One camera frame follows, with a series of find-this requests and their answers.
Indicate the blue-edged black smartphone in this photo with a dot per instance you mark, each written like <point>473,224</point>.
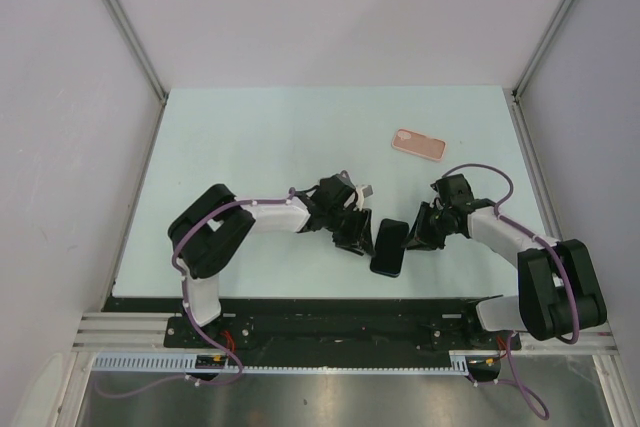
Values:
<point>389,249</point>

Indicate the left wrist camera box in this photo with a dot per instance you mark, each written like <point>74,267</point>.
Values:
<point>362,193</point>

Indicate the left aluminium frame post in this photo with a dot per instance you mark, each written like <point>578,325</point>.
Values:
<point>125,27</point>

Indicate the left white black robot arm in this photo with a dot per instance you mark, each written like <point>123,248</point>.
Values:
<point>206,236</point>

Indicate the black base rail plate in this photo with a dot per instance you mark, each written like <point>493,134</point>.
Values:
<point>344,331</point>

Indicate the aluminium frame post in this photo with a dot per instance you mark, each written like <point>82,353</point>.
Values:
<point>558,19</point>
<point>125,27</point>

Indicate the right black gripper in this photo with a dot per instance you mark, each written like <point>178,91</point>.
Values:
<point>419,237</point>

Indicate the pink phone case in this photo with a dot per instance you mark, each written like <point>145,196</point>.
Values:
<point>418,144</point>

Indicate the white slotted cable duct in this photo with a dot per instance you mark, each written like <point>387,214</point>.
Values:
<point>194,363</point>

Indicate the right aluminium frame post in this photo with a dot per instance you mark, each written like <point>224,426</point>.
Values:
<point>558,19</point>

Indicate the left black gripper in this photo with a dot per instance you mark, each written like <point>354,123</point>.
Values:
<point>359,239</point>

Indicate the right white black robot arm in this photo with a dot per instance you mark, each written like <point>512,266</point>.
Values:
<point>558,293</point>

